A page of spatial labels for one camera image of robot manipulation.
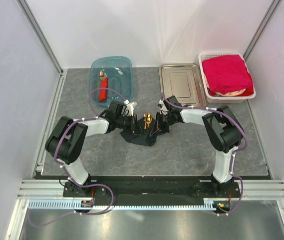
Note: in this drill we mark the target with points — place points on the slotted grey cable duct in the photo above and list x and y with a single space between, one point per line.
76 204

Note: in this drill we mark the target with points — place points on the red folded cloth stack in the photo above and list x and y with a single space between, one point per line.
227 76

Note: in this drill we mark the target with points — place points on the gold spoon green handle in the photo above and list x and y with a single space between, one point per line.
147 121

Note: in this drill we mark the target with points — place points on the aluminium frame rail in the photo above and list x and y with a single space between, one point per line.
51 189

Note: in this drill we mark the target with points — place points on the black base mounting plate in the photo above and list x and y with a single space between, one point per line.
152 190

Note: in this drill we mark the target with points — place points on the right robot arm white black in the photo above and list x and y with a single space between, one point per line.
223 129

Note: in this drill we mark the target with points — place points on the red rolled napkin with cutlery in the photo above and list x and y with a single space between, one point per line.
103 86

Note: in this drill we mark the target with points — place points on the black paper napkin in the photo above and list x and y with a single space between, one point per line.
142 138

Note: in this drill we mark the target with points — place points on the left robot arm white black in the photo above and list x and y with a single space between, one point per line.
67 138

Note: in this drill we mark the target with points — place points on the white plastic basket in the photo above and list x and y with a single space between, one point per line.
215 98

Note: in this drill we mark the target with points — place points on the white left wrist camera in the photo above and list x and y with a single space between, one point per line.
129 108

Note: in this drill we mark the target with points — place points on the blue transparent plastic container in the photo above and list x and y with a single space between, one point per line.
120 79

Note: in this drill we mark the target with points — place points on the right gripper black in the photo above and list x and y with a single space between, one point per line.
159 129

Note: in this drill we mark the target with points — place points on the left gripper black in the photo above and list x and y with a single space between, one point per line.
133 120

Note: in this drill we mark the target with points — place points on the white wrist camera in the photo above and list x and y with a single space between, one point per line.
129 108
162 107

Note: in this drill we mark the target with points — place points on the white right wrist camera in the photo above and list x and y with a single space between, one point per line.
162 107

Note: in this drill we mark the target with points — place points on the stainless steel tray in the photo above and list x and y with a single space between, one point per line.
184 82

